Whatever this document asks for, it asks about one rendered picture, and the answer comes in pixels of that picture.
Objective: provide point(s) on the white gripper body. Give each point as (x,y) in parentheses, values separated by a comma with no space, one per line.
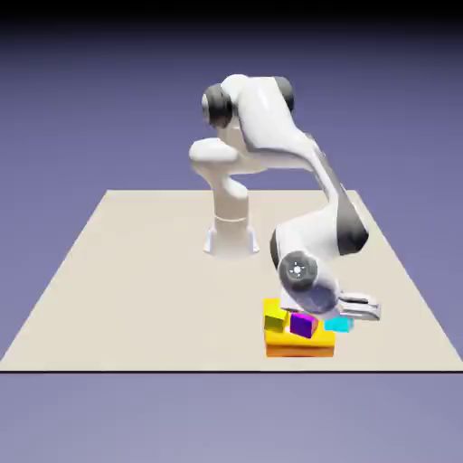
(358,306)

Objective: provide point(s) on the small cyan cube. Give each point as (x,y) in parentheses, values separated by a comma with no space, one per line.
(338,324)

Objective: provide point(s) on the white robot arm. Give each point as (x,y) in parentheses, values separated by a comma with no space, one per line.
(267,119)

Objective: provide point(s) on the small yellow cube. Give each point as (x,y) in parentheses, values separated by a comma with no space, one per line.
(275,322)

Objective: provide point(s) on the large orange box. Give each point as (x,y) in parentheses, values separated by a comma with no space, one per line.
(300,342)

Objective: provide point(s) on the small purple cube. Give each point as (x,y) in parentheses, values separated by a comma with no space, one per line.
(302,325)

